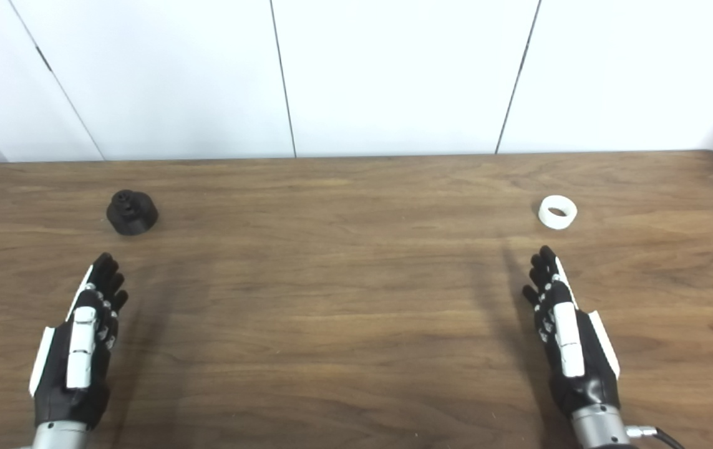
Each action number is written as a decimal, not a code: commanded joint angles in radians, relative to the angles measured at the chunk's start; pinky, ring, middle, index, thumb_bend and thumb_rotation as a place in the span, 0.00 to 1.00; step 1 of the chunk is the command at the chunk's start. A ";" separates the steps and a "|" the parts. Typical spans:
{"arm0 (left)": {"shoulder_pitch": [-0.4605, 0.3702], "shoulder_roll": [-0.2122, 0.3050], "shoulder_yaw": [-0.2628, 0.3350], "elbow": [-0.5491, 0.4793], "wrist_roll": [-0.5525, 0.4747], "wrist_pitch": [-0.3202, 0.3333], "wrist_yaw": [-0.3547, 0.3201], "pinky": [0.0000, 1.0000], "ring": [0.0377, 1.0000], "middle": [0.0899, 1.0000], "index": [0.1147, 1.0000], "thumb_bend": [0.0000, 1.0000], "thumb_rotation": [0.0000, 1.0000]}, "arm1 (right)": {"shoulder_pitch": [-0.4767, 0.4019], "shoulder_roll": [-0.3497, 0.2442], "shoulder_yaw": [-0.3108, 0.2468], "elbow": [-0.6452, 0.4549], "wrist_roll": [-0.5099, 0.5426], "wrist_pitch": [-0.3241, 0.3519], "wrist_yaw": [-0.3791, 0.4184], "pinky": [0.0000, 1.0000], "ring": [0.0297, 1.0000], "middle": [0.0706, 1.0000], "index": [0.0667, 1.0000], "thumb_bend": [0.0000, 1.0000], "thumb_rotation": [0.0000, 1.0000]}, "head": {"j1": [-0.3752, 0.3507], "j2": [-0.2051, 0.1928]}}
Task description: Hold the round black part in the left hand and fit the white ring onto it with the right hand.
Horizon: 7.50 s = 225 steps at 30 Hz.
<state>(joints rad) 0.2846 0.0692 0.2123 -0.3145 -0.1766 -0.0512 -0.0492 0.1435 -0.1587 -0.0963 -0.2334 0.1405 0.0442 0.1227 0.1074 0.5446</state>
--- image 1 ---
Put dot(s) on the round black part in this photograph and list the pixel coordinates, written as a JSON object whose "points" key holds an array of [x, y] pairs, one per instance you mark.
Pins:
{"points": [[131, 215]]}

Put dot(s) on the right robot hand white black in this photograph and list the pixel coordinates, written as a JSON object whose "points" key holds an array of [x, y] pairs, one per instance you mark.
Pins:
{"points": [[568, 343]]}

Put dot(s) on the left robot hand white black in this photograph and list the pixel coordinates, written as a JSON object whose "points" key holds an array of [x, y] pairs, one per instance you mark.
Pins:
{"points": [[82, 349]]}

